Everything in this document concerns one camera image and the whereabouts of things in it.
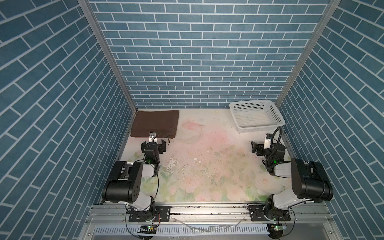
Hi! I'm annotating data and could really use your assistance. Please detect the brown trousers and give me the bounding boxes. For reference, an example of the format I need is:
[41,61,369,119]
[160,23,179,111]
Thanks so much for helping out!
[131,110,180,139]

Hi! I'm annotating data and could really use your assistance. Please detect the white plastic laundry basket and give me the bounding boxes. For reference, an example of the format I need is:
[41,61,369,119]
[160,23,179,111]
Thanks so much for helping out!
[230,100,286,133]

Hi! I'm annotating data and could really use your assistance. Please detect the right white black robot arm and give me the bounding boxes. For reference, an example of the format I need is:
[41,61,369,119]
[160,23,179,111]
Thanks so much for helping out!
[251,142,334,221]

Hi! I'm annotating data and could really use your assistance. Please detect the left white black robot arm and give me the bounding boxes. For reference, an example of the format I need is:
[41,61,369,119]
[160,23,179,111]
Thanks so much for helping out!
[102,140,167,218]

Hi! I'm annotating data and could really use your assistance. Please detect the right green circuit board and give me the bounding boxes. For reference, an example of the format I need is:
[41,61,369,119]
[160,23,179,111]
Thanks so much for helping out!
[269,224,287,231]

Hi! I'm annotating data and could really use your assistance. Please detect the green circuit board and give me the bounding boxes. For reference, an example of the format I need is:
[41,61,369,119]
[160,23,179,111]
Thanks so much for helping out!
[138,226,158,235]
[269,224,287,231]

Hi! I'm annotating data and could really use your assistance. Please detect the left green circuit board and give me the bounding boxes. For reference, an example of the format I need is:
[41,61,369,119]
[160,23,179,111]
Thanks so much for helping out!
[138,226,158,235]

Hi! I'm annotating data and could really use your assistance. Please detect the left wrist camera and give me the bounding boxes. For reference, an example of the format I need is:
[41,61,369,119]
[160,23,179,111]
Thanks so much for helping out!
[149,132,158,143]

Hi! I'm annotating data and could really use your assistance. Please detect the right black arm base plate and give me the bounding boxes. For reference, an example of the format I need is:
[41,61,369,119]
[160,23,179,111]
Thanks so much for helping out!
[247,204,291,222]

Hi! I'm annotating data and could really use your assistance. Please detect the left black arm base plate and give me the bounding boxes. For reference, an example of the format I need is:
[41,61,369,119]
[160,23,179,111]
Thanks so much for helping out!
[128,205,171,223]

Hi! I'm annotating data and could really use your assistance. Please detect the white slotted cable duct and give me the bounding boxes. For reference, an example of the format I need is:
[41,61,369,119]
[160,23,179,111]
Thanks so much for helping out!
[94,224,270,237]

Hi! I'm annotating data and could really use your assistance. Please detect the aluminium front rail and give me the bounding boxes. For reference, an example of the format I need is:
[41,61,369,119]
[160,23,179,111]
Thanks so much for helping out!
[80,203,342,240]

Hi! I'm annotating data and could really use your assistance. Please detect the right aluminium corner post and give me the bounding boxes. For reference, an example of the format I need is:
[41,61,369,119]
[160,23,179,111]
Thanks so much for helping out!
[275,0,341,108]

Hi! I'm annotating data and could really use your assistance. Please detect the aluminium corner post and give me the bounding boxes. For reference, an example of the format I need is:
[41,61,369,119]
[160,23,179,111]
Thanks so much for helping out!
[275,0,341,108]
[78,0,138,115]

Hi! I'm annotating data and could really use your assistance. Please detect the left aluminium corner post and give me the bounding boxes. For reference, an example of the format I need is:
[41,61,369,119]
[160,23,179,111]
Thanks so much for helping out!
[78,0,138,115]

